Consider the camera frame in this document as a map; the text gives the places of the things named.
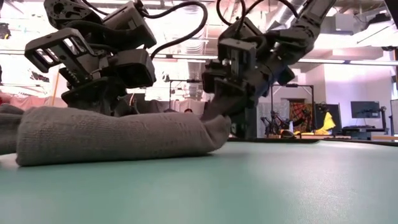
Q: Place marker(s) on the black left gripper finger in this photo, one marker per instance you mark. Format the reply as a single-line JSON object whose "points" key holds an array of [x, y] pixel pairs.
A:
{"points": [[96, 95], [130, 109]]}

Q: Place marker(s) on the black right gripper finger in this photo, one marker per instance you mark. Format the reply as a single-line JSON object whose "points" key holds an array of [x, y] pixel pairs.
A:
{"points": [[227, 105]]}

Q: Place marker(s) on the grey towel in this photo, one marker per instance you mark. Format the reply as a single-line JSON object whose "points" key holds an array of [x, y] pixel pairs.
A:
{"points": [[109, 137]]}

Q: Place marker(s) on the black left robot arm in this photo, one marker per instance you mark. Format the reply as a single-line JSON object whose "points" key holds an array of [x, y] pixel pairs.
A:
{"points": [[68, 11]]}

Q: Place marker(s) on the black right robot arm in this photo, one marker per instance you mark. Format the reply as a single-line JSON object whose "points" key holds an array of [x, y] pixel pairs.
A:
{"points": [[308, 21]]}

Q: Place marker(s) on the green table mat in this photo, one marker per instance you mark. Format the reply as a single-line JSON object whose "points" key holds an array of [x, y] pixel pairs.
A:
{"points": [[217, 193]]}

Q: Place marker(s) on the yellow cloth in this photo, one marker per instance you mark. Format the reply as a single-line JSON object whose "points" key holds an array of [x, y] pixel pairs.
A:
{"points": [[328, 123]]}

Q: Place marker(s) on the black computer monitor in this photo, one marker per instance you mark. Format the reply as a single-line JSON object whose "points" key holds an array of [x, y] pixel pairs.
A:
{"points": [[365, 109]]}

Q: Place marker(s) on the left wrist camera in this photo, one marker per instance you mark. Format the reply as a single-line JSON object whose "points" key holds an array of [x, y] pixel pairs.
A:
{"points": [[136, 68]]}

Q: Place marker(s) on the black table frame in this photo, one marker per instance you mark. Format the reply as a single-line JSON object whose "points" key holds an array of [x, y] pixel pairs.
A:
{"points": [[342, 141]]}

